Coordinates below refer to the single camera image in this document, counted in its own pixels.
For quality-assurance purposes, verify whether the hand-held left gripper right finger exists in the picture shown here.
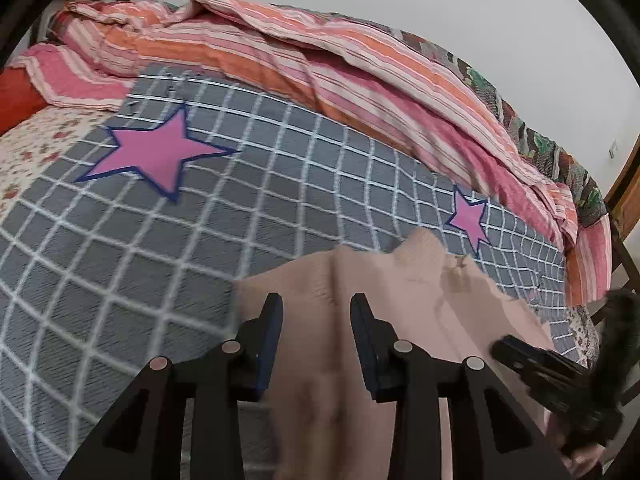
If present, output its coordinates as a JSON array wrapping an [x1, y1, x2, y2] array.
[[350, 293, 573, 480]]

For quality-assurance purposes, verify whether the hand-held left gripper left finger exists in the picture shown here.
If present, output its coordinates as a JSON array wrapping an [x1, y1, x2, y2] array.
[[57, 292, 285, 480]]

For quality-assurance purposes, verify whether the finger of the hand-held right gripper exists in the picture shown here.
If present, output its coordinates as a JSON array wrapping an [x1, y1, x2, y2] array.
[[491, 335, 556, 378]]

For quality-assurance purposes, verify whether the pink ribbed sweater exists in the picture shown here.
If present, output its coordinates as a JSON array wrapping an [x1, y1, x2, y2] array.
[[235, 227, 601, 480]]

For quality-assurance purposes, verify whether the dark wooden footboard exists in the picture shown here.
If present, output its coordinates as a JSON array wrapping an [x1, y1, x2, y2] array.
[[607, 227, 640, 311]]

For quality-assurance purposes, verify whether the grey checked star blanket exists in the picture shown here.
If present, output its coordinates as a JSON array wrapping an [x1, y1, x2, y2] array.
[[0, 62, 596, 480]]

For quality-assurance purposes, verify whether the wooden door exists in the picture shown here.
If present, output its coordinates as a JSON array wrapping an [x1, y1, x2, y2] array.
[[604, 157, 640, 241]]

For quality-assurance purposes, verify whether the dark floral quilt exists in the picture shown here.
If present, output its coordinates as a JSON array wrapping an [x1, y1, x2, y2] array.
[[395, 30, 609, 227]]

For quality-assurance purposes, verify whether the pink orange striped quilt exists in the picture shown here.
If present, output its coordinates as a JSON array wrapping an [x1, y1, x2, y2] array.
[[10, 0, 614, 307]]

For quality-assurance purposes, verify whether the floral bed sheet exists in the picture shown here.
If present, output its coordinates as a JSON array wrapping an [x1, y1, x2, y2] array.
[[0, 105, 602, 366]]

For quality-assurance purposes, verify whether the red pillow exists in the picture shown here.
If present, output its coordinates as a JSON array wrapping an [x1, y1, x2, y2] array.
[[0, 67, 51, 134]]

